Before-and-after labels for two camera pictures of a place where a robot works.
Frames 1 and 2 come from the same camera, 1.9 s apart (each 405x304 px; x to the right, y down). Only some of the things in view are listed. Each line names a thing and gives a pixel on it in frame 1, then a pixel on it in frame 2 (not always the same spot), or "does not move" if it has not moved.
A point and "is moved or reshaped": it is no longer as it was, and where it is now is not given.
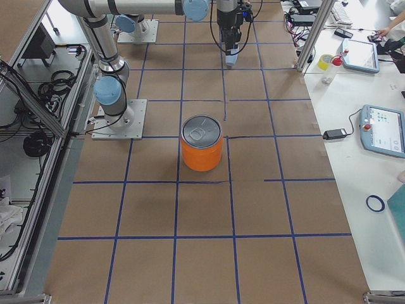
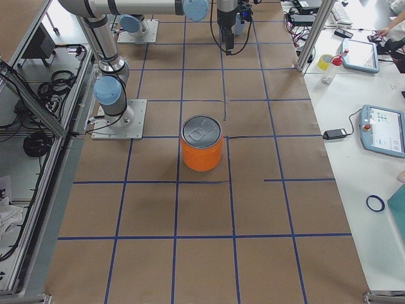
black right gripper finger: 229,38 does not move
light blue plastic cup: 231,60 is moved or reshaped
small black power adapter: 335,133 does not move
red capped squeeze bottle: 335,62 does not move
